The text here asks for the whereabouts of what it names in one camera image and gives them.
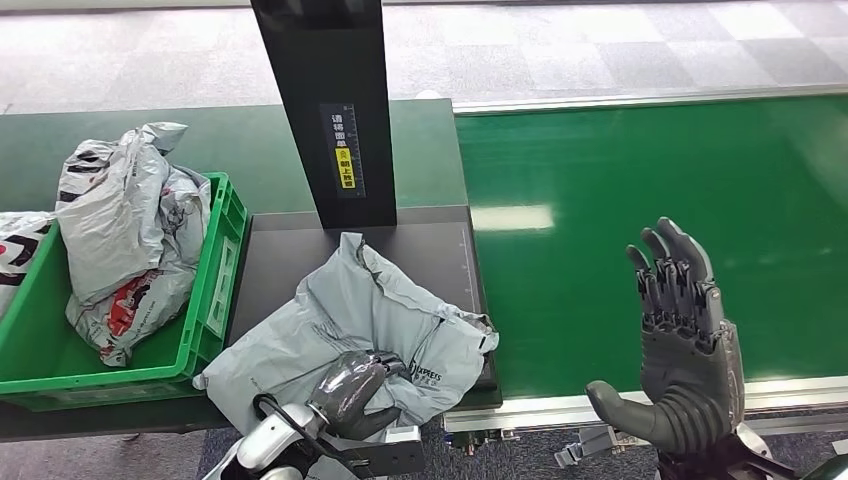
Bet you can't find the black and yellow label sticker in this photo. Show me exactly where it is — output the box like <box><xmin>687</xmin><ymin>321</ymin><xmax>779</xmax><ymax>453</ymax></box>
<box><xmin>319</xmin><ymin>102</ymin><xmax>367</xmax><ymax>200</ymax></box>

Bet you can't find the green plastic crate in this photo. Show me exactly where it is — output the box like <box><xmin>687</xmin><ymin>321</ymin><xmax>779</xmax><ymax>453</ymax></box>
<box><xmin>0</xmin><ymin>172</ymin><xmax>250</xmax><ymax>413</ymax></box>

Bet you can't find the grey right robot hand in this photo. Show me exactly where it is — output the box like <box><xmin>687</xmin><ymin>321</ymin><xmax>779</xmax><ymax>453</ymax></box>
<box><xmin>586</xmin><ymin>217</ymin><xmax>747</xmax><ymax>458</ymax></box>

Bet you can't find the black inbound scanner machine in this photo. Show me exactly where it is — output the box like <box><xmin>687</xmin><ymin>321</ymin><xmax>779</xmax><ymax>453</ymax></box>
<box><xmin>225</xmin><ymin>0</ymin><xmax>500</xmax><ymax>392</ymax></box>

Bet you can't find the crumpled grey mailer package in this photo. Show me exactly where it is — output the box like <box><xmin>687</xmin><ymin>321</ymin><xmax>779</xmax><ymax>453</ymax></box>
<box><xmin>55</xmin><ymin>121</ymin><xmax>189</xmax><ymax>307</ymax></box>

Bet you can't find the white mailer with black print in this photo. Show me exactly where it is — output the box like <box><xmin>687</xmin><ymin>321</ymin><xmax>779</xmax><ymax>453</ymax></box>
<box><xmin>0</xmin><ymin>210</ymin><xmax>56</xmax><ymax>314</ymax></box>

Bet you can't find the grey mailer with red print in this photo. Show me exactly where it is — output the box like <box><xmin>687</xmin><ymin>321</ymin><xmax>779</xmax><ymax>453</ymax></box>
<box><xmin>64</xmin><ymin>165</ymin><xmax>213</xmax><ymax>369</ymax></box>

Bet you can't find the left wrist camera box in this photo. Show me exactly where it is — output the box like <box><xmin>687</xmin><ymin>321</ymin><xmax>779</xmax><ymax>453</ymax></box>
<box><xmin>311</xmin><ymin>425</ymin><xmax>427</xmax><ymax>480</ymax></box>

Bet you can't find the green conveyor belt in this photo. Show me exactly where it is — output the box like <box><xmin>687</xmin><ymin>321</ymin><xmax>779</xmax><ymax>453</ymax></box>
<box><xmin>455</xmin><ymin>94</ymin><xmax>848</xmax><ymax>400</ymax></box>

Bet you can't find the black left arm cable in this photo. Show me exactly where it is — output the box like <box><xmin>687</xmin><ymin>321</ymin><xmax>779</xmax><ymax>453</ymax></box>
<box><xmin>253</xmin><ymin>394</ymin><xmax>372</xmax><ymax>469</ymax></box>

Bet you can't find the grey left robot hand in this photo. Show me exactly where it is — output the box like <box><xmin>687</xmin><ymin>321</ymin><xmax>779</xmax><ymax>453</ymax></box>
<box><xmin>307</xmin><ymin>351</ymin><xmax>409</xmax><ymax>443</ymax></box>

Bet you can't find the grey plastic mailer package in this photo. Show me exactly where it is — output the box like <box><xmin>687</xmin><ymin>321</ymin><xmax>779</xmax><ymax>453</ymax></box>
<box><xmin>193</xmin><ymin>231</ymin><xmax>501</xmax><ymax>444</ymax></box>

